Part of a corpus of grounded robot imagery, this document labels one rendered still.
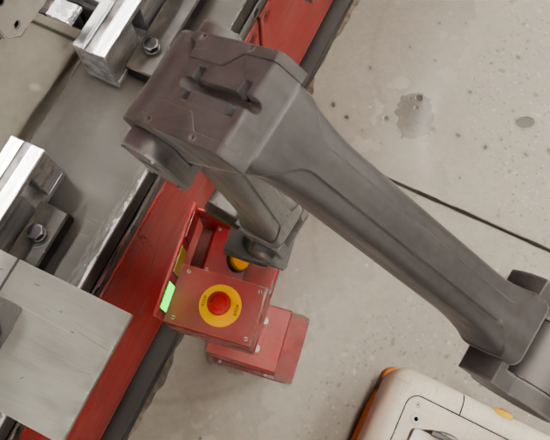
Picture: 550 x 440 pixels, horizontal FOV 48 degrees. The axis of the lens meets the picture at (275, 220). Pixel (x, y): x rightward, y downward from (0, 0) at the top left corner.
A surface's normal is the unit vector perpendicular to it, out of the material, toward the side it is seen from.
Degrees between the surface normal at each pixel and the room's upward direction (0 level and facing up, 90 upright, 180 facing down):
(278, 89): 39
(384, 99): 0
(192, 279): 0
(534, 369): 12
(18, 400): 0
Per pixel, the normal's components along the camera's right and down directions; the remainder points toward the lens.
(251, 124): 0.46, 0.15
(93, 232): -0.02, -0.31
